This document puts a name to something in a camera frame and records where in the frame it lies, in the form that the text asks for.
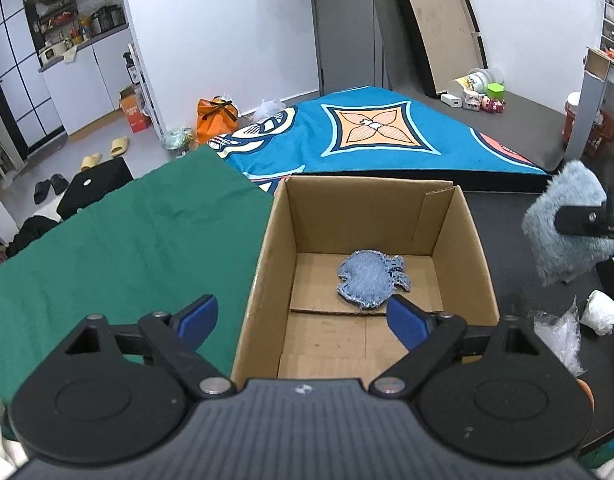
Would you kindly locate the white small toy box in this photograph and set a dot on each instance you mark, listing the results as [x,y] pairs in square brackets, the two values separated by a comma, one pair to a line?
[472,100]

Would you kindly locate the black clothes pile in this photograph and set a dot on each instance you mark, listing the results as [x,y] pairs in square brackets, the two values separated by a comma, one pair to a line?
[32,235]

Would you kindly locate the black laptop bag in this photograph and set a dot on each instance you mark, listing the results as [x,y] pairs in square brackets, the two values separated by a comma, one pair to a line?
[94,185]

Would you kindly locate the black shallow tray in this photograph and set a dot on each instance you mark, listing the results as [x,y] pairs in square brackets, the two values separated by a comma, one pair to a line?
[517,280]

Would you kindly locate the blue printed blanket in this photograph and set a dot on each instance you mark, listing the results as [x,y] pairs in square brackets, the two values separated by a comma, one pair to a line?
[307,145]

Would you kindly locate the blue denim patch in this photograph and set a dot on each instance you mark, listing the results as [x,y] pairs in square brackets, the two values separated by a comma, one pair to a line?
[367,280]

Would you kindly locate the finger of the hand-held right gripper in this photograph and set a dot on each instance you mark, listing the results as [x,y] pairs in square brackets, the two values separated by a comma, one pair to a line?
[582,219]

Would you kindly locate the white kitchen cabinet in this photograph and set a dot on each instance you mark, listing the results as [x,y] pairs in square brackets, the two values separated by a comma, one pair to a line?
[82,85]

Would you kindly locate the white plastic jar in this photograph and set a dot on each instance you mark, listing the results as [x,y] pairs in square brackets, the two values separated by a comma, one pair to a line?
[474,81]

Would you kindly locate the white crumpled tissue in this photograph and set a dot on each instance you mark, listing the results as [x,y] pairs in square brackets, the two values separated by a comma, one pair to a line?
[599,312]

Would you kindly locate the green small box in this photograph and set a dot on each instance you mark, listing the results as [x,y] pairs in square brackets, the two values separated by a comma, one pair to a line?
[496,91]

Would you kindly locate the cardboard box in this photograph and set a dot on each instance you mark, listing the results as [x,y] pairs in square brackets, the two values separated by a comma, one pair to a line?
[272,280]

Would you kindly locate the white charger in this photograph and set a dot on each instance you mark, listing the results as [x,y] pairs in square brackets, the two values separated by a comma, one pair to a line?
[451,100]

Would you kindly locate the white table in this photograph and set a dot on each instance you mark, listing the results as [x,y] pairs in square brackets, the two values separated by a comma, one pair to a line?
[589,105]

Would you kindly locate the white plastic bag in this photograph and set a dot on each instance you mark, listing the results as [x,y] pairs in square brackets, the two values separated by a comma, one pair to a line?
[268,110]

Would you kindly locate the black framed glass door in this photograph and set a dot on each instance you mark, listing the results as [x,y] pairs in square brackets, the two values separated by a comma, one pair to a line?
[22,70]

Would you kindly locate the clear bag with green contents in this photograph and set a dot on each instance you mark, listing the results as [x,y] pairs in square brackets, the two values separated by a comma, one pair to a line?
[179,140]

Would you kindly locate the yellow slipper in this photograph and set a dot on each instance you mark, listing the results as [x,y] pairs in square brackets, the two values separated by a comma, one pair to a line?
[119,146]
[91,162]

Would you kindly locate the grey-blue fluffy cloth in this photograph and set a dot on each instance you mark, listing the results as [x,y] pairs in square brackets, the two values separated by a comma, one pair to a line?
[552,195]

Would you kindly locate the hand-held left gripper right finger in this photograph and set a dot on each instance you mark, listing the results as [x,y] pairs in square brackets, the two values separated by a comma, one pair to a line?
[406,322]

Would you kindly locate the grey upright panel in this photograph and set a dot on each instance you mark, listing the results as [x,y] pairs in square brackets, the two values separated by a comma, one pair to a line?
[344,25]

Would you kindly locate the red pink toy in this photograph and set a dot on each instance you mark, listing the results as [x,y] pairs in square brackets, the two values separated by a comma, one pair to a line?
[493,105]

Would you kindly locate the orange paper bag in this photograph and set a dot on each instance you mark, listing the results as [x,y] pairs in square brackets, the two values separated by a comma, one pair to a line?
[214,122]

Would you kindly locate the orange carton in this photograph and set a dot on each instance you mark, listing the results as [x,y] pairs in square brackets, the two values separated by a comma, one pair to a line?
[135,112]

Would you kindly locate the clear plastic wrap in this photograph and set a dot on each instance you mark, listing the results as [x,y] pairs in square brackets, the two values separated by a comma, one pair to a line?
[559,340]

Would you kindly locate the brown board with black frame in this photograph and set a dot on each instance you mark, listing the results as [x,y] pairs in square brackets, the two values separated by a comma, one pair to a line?
[437,20]

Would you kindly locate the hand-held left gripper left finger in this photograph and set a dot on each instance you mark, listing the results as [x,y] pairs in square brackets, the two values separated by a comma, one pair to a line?
[201,316]

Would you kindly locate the black slipper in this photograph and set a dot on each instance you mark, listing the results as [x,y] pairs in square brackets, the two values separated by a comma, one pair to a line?
[60,183]
[42,191]

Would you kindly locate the green cloth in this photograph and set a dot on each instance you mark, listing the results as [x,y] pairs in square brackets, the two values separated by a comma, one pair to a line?
[127,240]

